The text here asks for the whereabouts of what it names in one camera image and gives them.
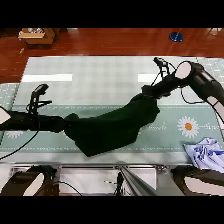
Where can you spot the dark green shirt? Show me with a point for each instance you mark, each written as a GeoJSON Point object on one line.
{"type": "Point", "coordinates": [110, 128]}

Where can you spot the blue round object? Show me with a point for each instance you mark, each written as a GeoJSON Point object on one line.
{"type": "Point", "coordinates": [176, 37]}

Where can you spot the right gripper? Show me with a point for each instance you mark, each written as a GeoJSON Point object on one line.
{"type": "Point", "coordinates": [151, 91]}

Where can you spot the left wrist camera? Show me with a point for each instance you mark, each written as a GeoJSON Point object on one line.
{"type": "Point", "coordinates": [39, 90]}

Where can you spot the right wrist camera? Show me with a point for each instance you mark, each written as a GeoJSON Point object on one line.
{"type": "Point", "coordinates": [161, 62]}

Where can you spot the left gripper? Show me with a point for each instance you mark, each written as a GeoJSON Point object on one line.
{"type": "Point", "coordinates": [53, 123]}

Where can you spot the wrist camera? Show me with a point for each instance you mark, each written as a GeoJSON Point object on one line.
{"type": "Point", "coordinates": [161, 62]}
{"type": "Point", "coordinates": [39, 90]}

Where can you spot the blue and white garment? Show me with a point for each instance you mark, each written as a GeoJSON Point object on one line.
{"type": "Point", "coordinates": [206, 155]}

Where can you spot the wooden box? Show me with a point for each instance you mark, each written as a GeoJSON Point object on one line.
{"type": "Point", "coordinates": [36, 36]}

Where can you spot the silver frame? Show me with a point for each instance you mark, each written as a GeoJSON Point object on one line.
{"type": "Point", "coordinates": [141, 187]}

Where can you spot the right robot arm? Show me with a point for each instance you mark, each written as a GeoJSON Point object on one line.
{"type": "Point", "coordinates": [196, 75]}

